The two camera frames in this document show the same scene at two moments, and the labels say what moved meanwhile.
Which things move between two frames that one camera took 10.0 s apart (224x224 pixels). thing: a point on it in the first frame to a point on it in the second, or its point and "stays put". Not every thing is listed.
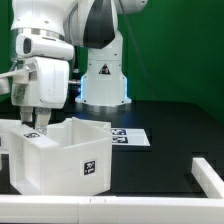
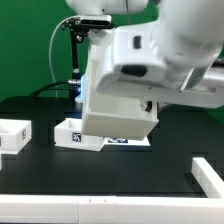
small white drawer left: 6,125 stays put
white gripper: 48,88 to 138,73
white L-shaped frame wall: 53,209 stays put
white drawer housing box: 73,158 to 109,116
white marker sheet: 130,137 stays put
